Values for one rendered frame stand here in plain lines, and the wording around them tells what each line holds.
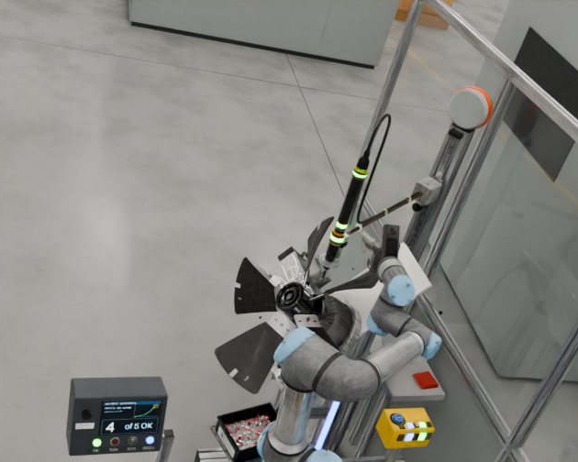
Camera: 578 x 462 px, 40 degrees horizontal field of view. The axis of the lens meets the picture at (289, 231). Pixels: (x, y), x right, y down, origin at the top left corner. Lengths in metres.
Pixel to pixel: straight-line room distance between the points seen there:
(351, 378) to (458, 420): 1.40
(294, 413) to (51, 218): 3.23
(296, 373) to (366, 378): 0.17
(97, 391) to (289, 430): 0.55
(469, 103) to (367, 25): 5.47
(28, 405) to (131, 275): 1.15
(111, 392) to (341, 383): 0.70
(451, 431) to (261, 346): 0.91
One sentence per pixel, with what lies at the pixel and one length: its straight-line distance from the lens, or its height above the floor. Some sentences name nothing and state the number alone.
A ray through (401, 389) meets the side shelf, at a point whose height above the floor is 0.86.
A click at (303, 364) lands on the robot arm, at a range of 1.98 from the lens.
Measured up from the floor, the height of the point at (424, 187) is 1.57.
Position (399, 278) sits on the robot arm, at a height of 1.71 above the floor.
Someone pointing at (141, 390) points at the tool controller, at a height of 1.25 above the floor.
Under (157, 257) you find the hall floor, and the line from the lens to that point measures 4.95.
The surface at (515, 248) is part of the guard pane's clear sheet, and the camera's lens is 3.02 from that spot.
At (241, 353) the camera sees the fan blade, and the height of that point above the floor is 1.00.
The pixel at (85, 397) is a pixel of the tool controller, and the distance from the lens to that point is 2.32.
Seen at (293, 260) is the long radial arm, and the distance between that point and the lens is 3.22.
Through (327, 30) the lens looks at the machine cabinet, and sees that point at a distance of 8.38.
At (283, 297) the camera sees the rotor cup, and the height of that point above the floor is 1.20.
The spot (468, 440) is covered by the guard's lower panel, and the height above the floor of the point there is 0.80.
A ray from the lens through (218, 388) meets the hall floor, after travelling 4.21.
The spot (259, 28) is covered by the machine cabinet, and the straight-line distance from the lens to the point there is 8.26.
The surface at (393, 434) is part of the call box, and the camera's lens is 2.77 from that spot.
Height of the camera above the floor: 2.94
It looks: 32 degrees down
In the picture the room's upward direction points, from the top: 17 degrees clockwise
